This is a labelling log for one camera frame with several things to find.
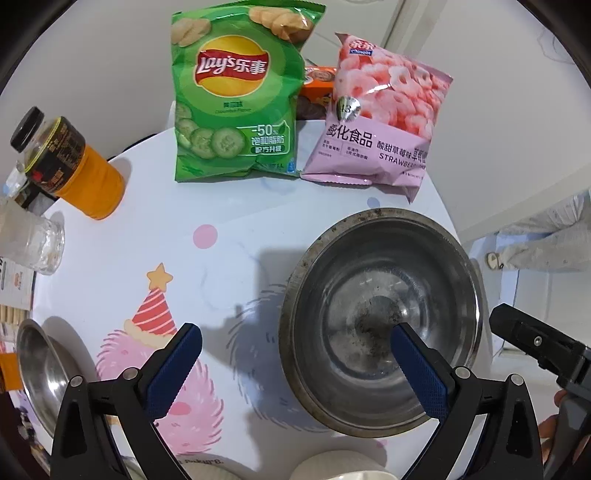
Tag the cartoon printed tablecloth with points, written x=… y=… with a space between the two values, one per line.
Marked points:
x=138 y=258

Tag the green chips bag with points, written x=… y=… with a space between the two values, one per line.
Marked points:
x=231 y=101

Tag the orange juice bottle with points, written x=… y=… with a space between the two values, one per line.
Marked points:
x=83 y=175
x=8 y=371

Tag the large steel bowl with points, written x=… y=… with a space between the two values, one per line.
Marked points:
x=383 y=323

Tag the white ribbed bowl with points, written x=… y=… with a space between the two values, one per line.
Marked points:
x=339 y=467

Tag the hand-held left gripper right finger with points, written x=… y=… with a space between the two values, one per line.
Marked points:
x=421 y=370

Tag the orange snack box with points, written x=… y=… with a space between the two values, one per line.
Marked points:
x=316 y=92

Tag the clear glass jar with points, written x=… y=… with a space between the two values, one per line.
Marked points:
x=30 y=244

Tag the small steel bowl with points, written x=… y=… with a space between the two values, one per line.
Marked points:
x=44 y=369

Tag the person's right hand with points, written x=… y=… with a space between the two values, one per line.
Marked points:
x=547 y=429

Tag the pink snack bag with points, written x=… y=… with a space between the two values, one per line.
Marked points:
x=383 y=120

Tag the clear plastic cracker box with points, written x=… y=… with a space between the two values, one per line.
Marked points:
x=14 y=286

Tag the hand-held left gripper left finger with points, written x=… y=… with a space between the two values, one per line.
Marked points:
x=171 y=374

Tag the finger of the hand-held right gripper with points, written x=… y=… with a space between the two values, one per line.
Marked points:
x=535 y=340

